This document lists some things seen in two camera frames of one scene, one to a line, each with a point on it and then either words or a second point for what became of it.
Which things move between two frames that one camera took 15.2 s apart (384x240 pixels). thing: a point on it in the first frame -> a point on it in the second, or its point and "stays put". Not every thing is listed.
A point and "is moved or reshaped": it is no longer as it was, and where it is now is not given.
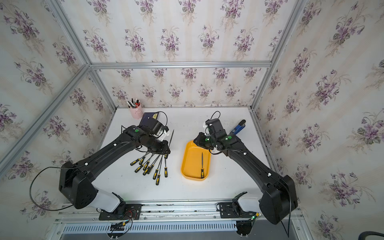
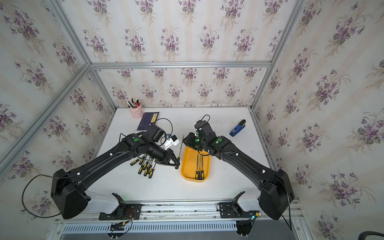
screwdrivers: x=202 y=169 stays put
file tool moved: x=165 y=168 -> x=197 y=171
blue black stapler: x=240 y=126 stays put
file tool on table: x=142 y=159 stays put
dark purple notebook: x=147 y=119 stays put
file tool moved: x=166 y=156 is moved or reshaped
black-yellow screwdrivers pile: x=138 y=159 stays put
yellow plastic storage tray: x=192 y=155 stays put
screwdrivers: x=158 y=176 -> x=178 y=159
